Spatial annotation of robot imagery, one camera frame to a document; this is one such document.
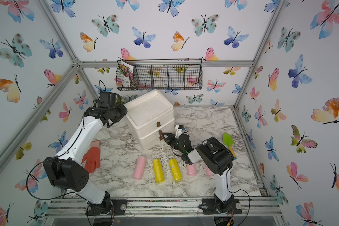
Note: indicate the white drawer cabinet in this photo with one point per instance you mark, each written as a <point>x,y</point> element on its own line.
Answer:
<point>150,106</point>

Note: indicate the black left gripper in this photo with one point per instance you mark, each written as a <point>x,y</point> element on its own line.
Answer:
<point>124,109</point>

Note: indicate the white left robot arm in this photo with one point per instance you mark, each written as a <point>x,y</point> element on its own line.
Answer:
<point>65,171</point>

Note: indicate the yellow trash bag roll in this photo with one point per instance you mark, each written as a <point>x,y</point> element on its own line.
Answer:
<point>158,171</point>
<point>175,170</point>

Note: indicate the white top drawer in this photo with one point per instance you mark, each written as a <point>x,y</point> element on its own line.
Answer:
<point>154,125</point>

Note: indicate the white drawer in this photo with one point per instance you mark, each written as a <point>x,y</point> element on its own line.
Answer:
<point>155,138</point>
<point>154,125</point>

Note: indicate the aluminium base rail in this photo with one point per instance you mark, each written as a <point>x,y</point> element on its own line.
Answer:
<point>168,207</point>

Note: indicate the pink trash bag roll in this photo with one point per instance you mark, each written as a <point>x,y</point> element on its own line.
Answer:
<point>140,167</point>
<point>191,170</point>

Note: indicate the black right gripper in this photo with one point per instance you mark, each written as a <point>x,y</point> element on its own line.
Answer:
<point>170,139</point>

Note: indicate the flower seed packet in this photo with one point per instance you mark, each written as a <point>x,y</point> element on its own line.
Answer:
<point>126,74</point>

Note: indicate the green toy shovel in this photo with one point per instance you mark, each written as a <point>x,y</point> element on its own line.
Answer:
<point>228,142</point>

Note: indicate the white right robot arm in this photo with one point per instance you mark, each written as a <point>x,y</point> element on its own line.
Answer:
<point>218,159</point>

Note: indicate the black wire wall basket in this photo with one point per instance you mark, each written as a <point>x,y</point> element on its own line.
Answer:
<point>163,74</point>

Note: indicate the red rubber glove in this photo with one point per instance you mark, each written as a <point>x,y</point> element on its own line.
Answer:
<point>92,157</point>

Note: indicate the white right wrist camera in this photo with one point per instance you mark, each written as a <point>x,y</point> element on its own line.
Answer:
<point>179,130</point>

